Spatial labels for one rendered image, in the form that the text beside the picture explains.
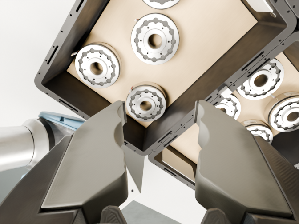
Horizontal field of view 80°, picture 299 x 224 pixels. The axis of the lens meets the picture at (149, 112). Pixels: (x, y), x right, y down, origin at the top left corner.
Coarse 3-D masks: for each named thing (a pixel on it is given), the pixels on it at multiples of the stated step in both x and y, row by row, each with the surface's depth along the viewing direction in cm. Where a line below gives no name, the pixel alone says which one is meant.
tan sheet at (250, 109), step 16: (288, 64) 42; (288, 80) 44; (240, 96) 46; (240, 112) 49; (256, 112) 48; (192, 128) 52; (272, 128) 51; (176, 144) 55; (192, 144) 55; (192, 160) 58
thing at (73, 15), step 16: (80, 0) 29; (272, 0) 27; (288, 16) 28; (64, 32) 31; (288, 32) 30; (272, 48) 31; (48, 64) 34; (224, 80) 34; (208, 96) 36; (80, 112) 39; (192, 112) 38; (176, 128) 40; (128, 144) 43; (160, 144) 43
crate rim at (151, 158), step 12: (288, 36) 30; (276, 48) 31; (264, 60) 32; (252, 72) 33; (240, 84) 34; (192, 120) 39; (180, 132) 41; (168, 144) 43; (168, 168) 47; (180, 180) 49
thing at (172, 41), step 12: (144, 24) 36; (156, 24) 36; (168, 24) 36; (132, 36) 37; (168, 36) 37; (144, 48) 38; (168, 48) 38; (144, 60) 40; (156, 60) 40; (168, 60) 40
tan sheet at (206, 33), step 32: (128, 0) 37; (192, 0) 36; (224, 0) 36; (96, 32) 40; (128, 32) 40; (192, 32) 39; (224, 32) 39; (96, 64) 44; (128, 64) 44; (160, 64) 43; (192, 64) 43
